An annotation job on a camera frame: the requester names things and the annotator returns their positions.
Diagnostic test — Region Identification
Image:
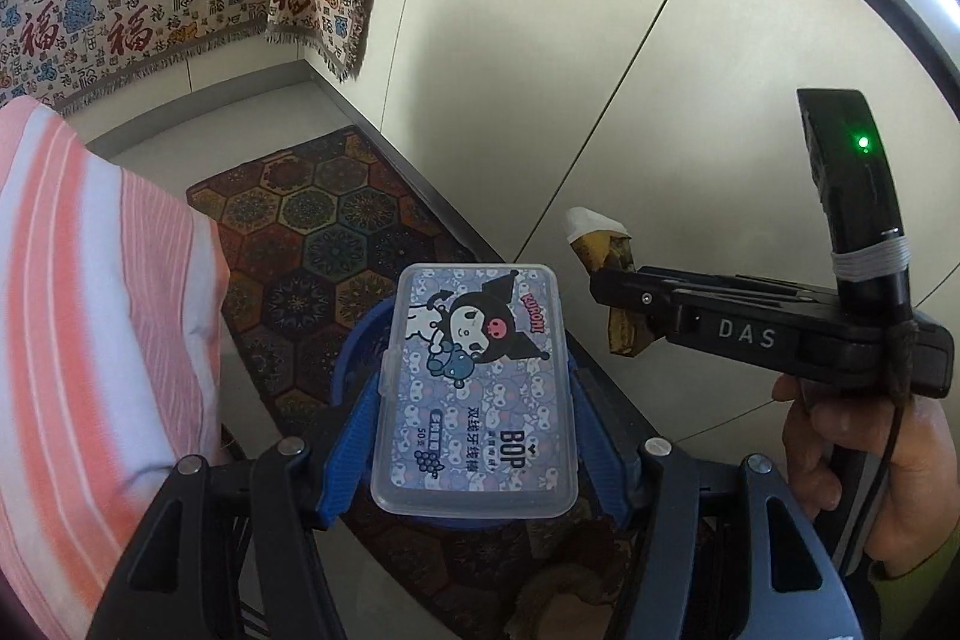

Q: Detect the blue plastic waste basket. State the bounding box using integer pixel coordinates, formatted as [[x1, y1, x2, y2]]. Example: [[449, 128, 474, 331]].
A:
[[317, 299, 644, 530]]

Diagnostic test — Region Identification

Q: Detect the right hand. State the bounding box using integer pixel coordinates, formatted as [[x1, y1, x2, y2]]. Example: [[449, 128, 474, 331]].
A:
[[771, 375, 958, 576]]

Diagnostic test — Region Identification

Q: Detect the green sleeved right forearm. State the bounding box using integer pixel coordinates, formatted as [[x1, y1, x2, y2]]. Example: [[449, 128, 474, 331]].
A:
[[871, 531, 958, 638]]

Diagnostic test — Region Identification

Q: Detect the hexagon patterned floor rug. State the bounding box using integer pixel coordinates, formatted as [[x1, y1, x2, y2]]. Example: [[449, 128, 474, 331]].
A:
[[185, 128, 631, 638]]

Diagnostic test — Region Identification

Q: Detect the pink striped tablecloth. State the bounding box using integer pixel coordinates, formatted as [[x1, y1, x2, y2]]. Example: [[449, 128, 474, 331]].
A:
[[2, 97, 228, 638]]

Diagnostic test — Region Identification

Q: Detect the gold black foil wrapper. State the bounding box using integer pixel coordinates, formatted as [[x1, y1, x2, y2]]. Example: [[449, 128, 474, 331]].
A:
[[565, 206, 654, 357]]

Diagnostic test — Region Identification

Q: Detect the clear plastic floss box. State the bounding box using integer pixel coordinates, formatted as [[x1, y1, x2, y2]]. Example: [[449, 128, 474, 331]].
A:
[[370, 263, 578, 521]]

